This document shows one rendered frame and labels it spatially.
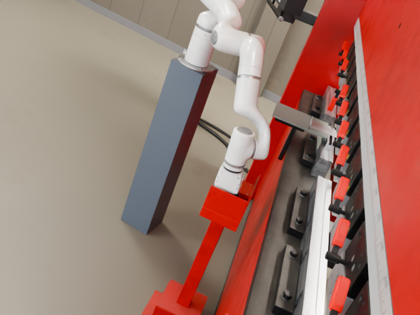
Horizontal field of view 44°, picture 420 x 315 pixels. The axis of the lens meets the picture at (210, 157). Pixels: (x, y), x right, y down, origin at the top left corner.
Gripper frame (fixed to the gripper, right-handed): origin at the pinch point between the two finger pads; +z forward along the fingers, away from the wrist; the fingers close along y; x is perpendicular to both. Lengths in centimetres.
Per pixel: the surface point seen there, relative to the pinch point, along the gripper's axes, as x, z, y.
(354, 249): 83, -51, -36
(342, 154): 39, -52, -32
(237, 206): 4.9, -2.6, -6.8
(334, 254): 83, -48, -33
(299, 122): -46, -24, -18
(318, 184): -1.5, -20.2, -32.4
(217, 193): 4.9, -5.0, 2.2
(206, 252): -2.1, 28.7, 0.1
